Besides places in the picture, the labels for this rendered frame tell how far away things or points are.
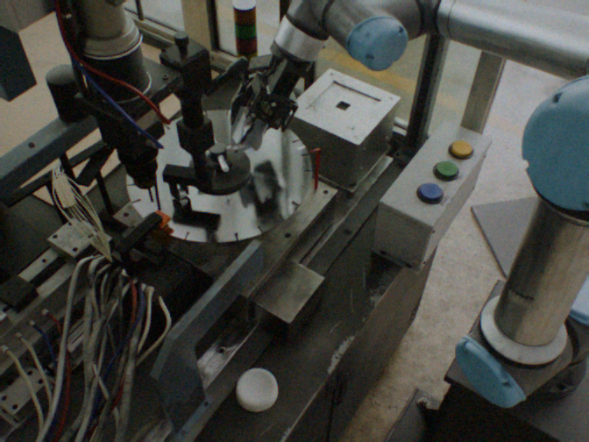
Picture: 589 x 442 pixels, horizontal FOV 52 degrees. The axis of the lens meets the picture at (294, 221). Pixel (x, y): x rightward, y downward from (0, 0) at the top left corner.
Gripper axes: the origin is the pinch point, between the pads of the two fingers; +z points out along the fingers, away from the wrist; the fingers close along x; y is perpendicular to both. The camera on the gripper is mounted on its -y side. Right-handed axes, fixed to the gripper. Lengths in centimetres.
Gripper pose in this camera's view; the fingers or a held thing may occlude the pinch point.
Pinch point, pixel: (237, 144)
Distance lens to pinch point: 109.2
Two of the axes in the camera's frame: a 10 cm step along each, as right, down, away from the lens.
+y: 1.7, 6.2, -7.7
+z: -4.8, 7.3, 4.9
